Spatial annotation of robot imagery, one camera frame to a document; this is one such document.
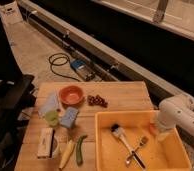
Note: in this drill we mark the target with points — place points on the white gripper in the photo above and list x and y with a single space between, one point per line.
161 131

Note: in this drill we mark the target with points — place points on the orange apple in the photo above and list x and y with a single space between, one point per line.
152 129

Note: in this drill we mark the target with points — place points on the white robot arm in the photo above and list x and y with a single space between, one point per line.
173 111

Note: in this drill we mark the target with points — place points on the red bowl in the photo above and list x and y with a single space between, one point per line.
71 95

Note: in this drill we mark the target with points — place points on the silver fork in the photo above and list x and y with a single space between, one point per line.
142 142

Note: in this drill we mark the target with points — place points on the yellow plastic bin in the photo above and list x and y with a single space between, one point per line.
166 155

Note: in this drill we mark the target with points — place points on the black bristle brush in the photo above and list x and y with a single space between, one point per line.
118 132

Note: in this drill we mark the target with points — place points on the dark grape bunch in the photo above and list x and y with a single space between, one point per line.
96 100

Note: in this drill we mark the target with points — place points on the green cucumber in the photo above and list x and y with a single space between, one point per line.
79 157

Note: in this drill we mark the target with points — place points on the blue sponge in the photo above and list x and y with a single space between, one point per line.
69 118

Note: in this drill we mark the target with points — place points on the yellow banana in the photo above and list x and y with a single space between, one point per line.
67 153

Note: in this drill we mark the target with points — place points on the blue power device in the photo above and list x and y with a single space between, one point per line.
82 70

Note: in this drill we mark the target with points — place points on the green cup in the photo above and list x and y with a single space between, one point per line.
52 118

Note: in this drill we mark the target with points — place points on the light blue cloth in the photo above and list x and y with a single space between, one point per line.
51 104

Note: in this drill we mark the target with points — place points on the white box with black edge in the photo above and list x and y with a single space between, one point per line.
45 143

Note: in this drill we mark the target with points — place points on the white paper sign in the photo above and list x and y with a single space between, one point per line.
11 13

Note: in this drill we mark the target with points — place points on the black handled knife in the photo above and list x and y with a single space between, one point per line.
136 157

